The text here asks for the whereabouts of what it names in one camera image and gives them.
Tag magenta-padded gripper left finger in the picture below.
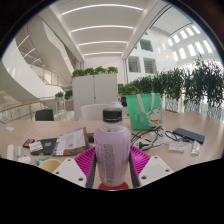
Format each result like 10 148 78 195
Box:
52 146 98 189

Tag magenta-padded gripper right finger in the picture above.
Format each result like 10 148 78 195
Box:
128 145 175 188

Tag purple drink bottle black cap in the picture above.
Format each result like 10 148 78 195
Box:
93 107 132 188

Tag teal marker pen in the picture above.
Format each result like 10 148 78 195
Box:
35 156 51 166

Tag open magazine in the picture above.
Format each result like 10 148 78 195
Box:
51 126 91 157

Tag black notebook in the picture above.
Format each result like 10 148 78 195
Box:
30 137 58 156

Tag small white printed card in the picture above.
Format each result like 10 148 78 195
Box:
169 141 186 154

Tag crumpled clear plastic packet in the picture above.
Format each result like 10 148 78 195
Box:
190 139 201 156

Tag dark blue flat pouch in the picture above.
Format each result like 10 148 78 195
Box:
172 127 206 145

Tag small black and red box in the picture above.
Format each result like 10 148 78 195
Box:
22 138 36 149

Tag green tote bag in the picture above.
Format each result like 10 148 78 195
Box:
125 92 164 131

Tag white power strip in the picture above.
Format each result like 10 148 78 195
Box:
6 143 16 161

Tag black chair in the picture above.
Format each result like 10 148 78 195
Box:
34 108 55 122

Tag white chair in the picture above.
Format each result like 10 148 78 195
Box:
80 103 113 122

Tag potted green plant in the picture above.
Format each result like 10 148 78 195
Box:
54 88 75 112

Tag glass railing with wooden handrail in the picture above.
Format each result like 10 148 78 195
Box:
0 97 64 124

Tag white cabinet with green plants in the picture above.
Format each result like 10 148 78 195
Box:
71 66 119 121

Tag green plant hedge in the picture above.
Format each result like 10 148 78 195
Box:
118 56 224 114

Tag ceiling light strips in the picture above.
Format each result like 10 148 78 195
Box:
61 3 144 57

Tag tangled black cables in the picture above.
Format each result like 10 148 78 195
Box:
130 125 183 151

